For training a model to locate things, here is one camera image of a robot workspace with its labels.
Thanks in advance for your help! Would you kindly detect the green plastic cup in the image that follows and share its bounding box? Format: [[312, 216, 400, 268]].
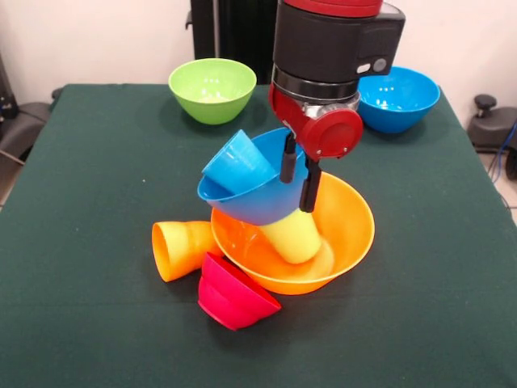
[[258, 208, 323, 266]]

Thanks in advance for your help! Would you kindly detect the orange plastic cup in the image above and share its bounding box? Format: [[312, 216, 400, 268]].
[[151, 220, 223, 283]]

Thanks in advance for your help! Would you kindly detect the blue plastic bowl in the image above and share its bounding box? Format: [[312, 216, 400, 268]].
[[196, 127, 311, 227], [357, 66, 441, 135]]

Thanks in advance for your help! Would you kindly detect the large green bowl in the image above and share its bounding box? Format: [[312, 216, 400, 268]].
[[167, 58, 258, 125]]

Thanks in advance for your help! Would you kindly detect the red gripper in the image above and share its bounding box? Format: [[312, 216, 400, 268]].
[[268, 82, 364, 214]]

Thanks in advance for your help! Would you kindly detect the dark grey stand foot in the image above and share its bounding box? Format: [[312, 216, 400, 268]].
[[0, 91, 61, 162], [467, 94, 517, 153]]

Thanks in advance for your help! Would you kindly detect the small pink-red bowl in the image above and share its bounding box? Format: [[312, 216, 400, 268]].
[[196, 251, 283, 332]]

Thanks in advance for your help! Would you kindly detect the blue floor cable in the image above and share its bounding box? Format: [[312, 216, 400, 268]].
[[487, 120, 517, 185]]

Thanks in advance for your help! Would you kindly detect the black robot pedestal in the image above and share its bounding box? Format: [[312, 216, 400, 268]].
[[185, 0, 280, 85]]

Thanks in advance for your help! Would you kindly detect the blue plastic cup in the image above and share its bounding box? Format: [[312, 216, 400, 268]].
[[200, 129, 277, 193]]

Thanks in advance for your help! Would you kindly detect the large yellow-orange bowl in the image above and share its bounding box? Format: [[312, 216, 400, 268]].
[[210, 171, 376, 296]]

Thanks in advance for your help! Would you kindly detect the dark green tablecloth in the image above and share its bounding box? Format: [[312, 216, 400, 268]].
[[0, 82, 517, 388]]

